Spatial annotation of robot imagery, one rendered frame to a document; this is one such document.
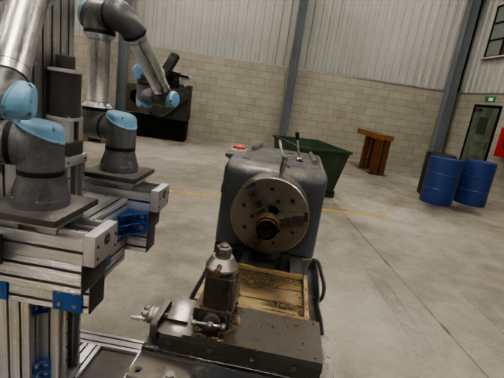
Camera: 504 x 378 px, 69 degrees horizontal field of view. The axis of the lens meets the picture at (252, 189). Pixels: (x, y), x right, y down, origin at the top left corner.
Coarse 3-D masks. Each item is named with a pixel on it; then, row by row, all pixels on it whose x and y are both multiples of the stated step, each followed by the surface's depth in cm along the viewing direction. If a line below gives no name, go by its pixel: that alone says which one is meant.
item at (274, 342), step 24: (168, 312) 98; (192, 312) 96; (240, 312) 99; (264, 312) 100; (168, 336) 87; (192, 336) 87; (216, 336) 88; (240, 336) 89; (264, 336) 90; (288, 336) 92; (312, 336) 93; (240, 360) 87; (264, 360) 86; (288, 360) 85; (312, 360) 85
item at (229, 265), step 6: (210, 258) 89; (216, 258) 88; (234, 258) 90; (210, 264) 88; (216, 264) 87; (222, 264) 87; (228, 264) 87; (234, 264) 89; (210, 270) 87; (222, 270) 87; (228, 270) 87; (234, 270) 88
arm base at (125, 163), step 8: (104, 152) 146; (112, 152) 144; (120, 152) 144; (128, 152) 146; (104, 160) 145; (112, 160) 144; (120, 160) 144; (128, 160) 146; (136, 160) 151; (104, 168) 144; (112, 168) 143; (120, 168) 144; (128, 168) 146; (136, 168) 150
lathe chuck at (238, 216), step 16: (256, 176) 150; (272, 176) 144; (240, 192) 145; (272, 192) 143; (288, 192) 142; (240, 208) 146; (288, 208) 144; (304, 208) 143; (240, 224) 148; (304, 224) 145; (272, 240) 148; (288, 240) 147
